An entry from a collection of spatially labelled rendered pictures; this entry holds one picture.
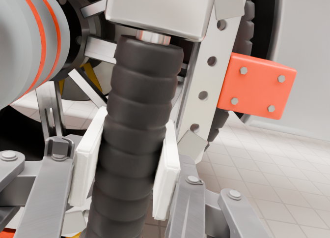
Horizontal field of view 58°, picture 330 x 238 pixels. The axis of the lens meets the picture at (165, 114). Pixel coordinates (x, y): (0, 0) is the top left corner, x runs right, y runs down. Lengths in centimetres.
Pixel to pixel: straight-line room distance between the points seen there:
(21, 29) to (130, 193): 18
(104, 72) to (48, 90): 20
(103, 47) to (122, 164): 33
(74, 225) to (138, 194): 31
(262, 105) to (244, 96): 3
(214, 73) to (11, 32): 23
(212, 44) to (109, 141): 24
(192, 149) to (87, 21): 25
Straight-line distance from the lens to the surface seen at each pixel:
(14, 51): 28
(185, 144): 40
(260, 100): 40
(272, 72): 40
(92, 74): 68
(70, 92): 71
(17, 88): 30
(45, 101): 52
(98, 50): 48
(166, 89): 15
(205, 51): 37
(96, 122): 17
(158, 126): 16
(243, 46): 47
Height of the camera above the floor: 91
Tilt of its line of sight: 17 degrees down
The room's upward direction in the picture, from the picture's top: 13 degrees clockwise
